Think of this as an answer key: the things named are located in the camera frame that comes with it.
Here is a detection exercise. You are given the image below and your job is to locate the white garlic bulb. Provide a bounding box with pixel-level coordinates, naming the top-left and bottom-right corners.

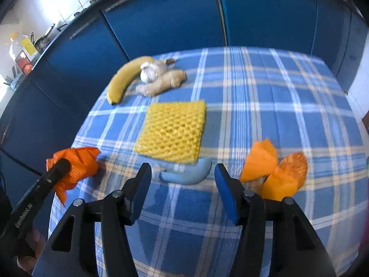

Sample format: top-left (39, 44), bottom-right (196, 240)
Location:
top-left (140, 59), bottom-right (176, 83)

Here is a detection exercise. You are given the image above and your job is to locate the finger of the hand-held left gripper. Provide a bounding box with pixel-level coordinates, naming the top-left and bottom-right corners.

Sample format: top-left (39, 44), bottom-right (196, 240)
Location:
top-left (4, 160), bottom-right (71, 238)

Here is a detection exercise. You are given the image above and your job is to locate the blue plaid tablecloth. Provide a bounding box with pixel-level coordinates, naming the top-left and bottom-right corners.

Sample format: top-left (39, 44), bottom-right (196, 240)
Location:
top-left (48, 46), bottom-right (369, 277)

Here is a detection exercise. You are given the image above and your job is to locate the clear oil bottle yellow label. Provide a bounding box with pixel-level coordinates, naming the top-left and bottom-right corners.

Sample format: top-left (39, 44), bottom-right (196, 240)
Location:
top-left (9, 33), bottom-right (38, 74)

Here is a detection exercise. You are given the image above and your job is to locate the utensil rack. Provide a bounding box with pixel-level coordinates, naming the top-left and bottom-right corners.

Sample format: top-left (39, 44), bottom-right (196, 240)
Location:
top-left (0, 63), bottom-right (21, 88)

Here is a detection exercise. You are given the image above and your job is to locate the yellow foam fruit net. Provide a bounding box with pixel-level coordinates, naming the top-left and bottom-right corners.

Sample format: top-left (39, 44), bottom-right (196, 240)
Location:
top-left (133, 99), bottom-right (207, 163)

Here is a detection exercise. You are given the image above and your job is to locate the blue kitchen cabinet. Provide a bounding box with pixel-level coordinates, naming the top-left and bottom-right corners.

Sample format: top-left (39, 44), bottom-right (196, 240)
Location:
top-left (0, 0), bottom-right (369, 179)

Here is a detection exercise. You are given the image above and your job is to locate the small metal pot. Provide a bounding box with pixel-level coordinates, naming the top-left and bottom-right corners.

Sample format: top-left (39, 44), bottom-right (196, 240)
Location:
top-left (33, 24), bottom-right (55, 49)

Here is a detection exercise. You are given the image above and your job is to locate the person's left hand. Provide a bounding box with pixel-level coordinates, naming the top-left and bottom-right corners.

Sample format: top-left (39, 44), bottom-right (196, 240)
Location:
top-left (19, 232), bottom-right (47, 269)

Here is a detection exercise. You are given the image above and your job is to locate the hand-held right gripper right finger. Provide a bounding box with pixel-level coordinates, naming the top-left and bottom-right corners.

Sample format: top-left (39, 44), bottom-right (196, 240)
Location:
top-left (214, 163), bottom-right (337, 277)

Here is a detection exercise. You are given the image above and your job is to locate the cabinet handle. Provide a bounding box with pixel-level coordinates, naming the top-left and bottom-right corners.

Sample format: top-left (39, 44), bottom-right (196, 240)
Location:
top-left (69, 16), bottom-right (97, 39)

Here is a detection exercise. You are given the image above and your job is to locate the yellow banana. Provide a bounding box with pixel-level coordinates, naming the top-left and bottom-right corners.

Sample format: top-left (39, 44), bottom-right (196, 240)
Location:
top-left (107, 55), bottom-right (156, 106)

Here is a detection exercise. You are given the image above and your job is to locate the pale blue curved object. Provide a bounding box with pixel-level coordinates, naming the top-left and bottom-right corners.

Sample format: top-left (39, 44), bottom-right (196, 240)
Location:
top-left (159, 158), bottom-right (211, 185)

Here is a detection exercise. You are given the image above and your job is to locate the orange plastic bag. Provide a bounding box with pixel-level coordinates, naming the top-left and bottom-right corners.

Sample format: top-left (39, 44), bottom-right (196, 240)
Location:
top-left (46, 147), bottom-right (101, 207)

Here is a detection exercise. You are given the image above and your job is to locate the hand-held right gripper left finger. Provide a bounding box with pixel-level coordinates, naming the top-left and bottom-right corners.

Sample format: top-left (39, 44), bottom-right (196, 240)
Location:
top-left (32, 162), bottom-right (152, 277)

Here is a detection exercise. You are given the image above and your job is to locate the ginger root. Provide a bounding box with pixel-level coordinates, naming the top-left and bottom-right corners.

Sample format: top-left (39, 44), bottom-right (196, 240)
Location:
top-left (135, 69), bottom-right (187, 97)

